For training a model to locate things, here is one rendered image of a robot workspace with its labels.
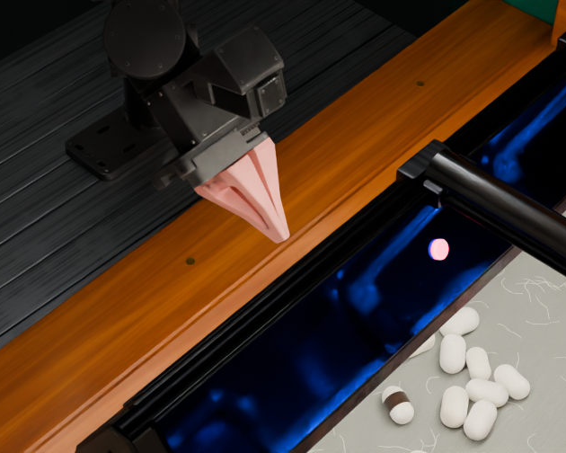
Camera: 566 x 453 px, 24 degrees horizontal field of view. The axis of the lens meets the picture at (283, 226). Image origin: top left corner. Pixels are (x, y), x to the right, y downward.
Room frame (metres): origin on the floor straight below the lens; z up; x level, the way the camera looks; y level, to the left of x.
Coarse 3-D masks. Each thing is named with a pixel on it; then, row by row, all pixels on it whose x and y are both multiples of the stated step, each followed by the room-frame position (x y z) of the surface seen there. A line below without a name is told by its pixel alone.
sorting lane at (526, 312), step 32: (512, 288) 0.74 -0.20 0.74; (544, 288) 0.74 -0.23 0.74; (480, 320) 0.70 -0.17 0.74; (512, 320) 0.70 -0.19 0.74; (544, 320) 0.70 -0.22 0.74; (512, 352) 0.66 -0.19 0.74; (544, 352) 0.66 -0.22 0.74; (384, 384) 0.63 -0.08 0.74; (416, 384) 0.63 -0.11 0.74; (448, 384) 0.63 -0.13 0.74; (544, 384) 0.63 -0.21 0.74; (352, 416) 0.60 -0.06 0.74; (384, 416) 0.60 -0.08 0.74; (416, 416) 0.60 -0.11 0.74; (512, 416) 0.60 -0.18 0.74; (544, 416) 0.60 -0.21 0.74; (320, 448) 0.57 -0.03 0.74; (352, 448) 0.57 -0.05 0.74; (384, 448) 0.57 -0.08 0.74; (416, 448) 0.57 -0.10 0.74; (448, 448) 0.57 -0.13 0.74; (480, 448) 0.57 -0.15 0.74; (512, 448) 0.57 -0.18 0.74; (544, 448) 0.57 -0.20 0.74
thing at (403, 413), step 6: (390, 390) 0.61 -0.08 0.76; (396, 390) 0.61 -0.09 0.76; (402, 390) 0.62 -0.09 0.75; (384, 396) 0.61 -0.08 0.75; (408, 402) 0.60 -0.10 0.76; (396, 408) 0.60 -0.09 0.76; (402, 408) 0.60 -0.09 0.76; (408, 408) 0.60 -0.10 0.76; (390, 414) 0.60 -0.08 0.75; (396, 414) 0.59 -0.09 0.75; (402, 414) 0.59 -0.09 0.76; (408, 414) 0.59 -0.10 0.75; (396, 420) 0.59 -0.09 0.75; (402, 420) 0.59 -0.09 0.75; (408, 420) 0.59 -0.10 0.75
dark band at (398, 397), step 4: (396, 392) 0.61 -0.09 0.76; (400, 392) 0.61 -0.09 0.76; (404, 392) 0.61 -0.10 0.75; (388, 396) 0.61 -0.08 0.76; (392, 396) 0.61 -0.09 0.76; (396, 396) 0.61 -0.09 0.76; (400, 396) 0.61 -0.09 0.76; (404, 396) 0.61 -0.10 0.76; (388, 400) 0.61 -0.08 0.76; (392, 400) 0.60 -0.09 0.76; (396, 400) 0.60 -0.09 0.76; (400, 400) 0.60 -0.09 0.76; (404, 400) 0.60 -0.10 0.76; (408, 400) 0.60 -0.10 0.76; (384, 404) 0.61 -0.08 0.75; (388, 404) 0.60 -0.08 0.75; (392, 404) 0.60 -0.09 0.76; (396, 404) 0.60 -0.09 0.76; (388, 408) 0.60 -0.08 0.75; (392, 408) 0.60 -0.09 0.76; (388, 412) 0.60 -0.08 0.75
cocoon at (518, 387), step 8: (504, 368) 0.64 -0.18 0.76; (512, 368) 0.64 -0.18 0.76; (496, 376) 0.63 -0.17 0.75; (504, 376) 0.63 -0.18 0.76; (512, 376) 0.63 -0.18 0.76; (520, 376) 0.63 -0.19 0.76; (504, 384) 0.62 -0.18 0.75; (512, 384) 0.62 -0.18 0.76; (520, 384) 0.62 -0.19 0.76; (528, 384) 0.62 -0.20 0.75; (512, 392) 0.62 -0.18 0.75; (520, 392) 0.61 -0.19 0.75; (528, 392) 0.62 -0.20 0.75
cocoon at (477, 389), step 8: (472, 384) 0.62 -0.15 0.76; (480, 384) 0.62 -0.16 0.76; (488, 384) 0.62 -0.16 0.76; (496, 384) 0.62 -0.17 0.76; (472, 392) 0.61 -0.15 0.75; (480, 392) 0.61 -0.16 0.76; (488, 392) 0.61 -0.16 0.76; (496, 392) 0.61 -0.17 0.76; (504, 392) 0.61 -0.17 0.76; (472, 400) 0.61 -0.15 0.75; (480, 400) 0.61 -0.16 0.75; (488, 400) 0.61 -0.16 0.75; (496, 400) 0.61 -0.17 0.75; (504, 400) 0.61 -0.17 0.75
